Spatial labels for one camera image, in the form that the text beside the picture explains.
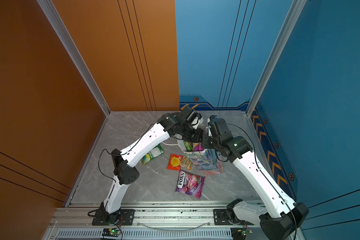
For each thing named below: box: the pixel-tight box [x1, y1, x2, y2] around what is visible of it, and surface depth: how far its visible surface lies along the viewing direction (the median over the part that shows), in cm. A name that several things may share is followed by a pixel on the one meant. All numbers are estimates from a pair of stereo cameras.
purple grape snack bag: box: [192, 142, 204, 152], surface depth 80 cm
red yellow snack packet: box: [166, 154, 183, 171], surface depth 93 cm
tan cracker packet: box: [180, 155, 192, 170], surface depth 92 cm
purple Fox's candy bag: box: [175, 170, 205, 199], surface depth 83 cm
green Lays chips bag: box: [183, 141, 194, 152], surface depth 82 cm
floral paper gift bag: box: [177, 139, 223, 176], surface depth 75 cm
